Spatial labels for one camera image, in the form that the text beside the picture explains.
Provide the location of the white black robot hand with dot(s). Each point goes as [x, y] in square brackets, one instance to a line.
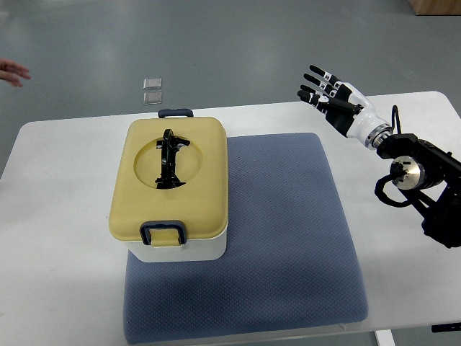
[345, 108]

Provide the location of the person hand at left edge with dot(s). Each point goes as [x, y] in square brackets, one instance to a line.
[13, 72]

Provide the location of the yellow box lid black handle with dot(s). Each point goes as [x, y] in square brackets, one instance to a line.
[172, 182]

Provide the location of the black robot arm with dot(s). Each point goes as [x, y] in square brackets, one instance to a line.
[426, 177]

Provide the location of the brown cardboard box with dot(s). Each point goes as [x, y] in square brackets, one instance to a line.
[435, 7]

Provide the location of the white storage box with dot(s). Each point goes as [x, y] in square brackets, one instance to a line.
[193, 250]

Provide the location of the blue grey cushion mat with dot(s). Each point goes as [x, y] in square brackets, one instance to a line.
[289, 263]

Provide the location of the black table bracket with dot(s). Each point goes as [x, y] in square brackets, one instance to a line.
[440, 328]

